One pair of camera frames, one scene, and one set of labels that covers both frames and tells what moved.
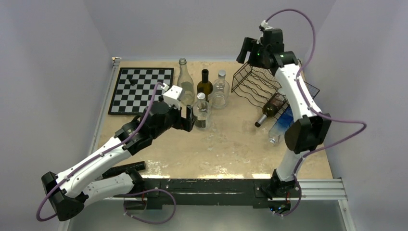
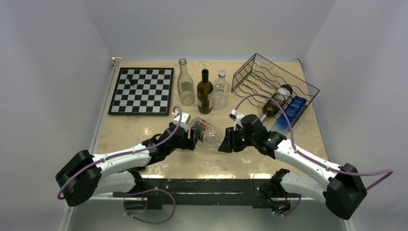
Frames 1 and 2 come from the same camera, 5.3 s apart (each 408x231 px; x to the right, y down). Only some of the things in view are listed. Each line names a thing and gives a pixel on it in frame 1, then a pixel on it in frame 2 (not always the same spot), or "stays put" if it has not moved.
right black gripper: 248,43 to 229,143
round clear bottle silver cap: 221,91 stays put
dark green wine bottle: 205,86 stays put
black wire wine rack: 261,86 stays put
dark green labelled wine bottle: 272,108 stays put
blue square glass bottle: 278,130 stays put
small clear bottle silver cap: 201,110 to 207,133
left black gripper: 185,123 to 188,143
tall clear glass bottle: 185,83 stays put
